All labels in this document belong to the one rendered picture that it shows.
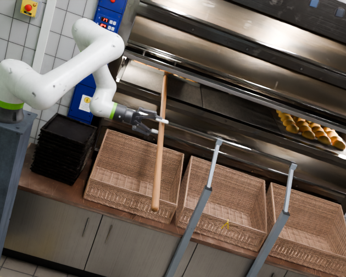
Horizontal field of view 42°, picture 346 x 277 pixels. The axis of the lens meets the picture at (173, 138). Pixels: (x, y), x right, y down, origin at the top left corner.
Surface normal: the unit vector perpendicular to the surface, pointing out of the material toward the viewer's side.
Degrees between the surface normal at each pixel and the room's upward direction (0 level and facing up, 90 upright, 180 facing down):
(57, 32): 90
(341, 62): 70
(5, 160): 90
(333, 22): 90
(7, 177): 90
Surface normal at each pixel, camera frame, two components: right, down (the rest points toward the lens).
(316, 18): -0.02, 0.41
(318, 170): 0.10, 0.10
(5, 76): -0.47, 0.18
